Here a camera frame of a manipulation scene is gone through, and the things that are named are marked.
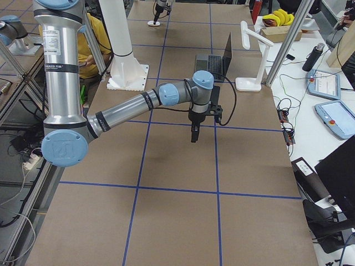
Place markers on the cardboard box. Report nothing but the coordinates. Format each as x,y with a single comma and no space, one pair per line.
275,34

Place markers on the orange black electronics board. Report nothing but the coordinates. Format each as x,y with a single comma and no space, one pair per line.
287,128

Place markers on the upper teach pendant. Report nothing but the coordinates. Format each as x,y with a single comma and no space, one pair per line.
323,84

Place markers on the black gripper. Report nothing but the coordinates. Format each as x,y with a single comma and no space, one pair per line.
158,8
196,117

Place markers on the aluminium frame post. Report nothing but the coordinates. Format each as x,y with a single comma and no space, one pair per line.
300,15

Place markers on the green handled tool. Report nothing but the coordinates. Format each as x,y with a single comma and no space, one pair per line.
83,97

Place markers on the black water bottle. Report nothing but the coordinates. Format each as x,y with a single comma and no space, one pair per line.
313,57

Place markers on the lower teach pendant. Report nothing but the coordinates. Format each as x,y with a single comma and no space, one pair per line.
338,117

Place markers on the yellow bananas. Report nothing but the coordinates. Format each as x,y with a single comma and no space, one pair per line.
278,18

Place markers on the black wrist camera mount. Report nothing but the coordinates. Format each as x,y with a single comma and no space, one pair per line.
215,111

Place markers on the white computer mouse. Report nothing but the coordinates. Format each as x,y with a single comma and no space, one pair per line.
153,23

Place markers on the white power strip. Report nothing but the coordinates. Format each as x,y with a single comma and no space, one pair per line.
33,159

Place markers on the black box white label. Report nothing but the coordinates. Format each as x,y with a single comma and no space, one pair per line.
309,180

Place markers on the teach pendant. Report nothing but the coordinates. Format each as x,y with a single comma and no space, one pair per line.
323,84
338,117

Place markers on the white pedestal column base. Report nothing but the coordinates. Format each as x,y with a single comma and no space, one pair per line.
126,73

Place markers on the black monitor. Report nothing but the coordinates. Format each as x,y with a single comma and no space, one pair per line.
336,172

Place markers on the black mouse pad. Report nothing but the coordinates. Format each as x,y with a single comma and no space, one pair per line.
214,98

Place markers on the grey laptop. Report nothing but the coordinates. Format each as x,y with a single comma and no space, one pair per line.
215,64

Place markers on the person in yellow shirt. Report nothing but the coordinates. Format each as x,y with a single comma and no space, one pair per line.
84,53

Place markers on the white desk lamp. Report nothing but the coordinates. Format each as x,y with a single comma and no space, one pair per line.
254,67

